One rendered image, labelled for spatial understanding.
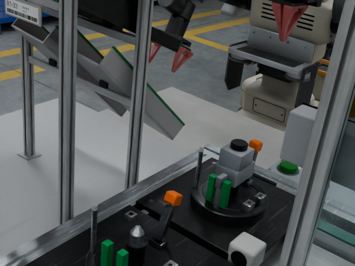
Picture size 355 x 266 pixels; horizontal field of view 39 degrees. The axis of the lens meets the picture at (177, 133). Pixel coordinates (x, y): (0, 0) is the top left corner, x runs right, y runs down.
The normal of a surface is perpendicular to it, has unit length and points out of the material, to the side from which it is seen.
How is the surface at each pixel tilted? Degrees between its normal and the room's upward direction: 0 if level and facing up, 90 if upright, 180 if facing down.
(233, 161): 90
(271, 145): 0
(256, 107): 98
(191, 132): 0
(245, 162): 90
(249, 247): 0
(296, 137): 90
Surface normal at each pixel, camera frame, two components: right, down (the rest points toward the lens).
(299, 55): -0.63, 0.29
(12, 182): 0.11, -0.89
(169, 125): 0.66, 0.40
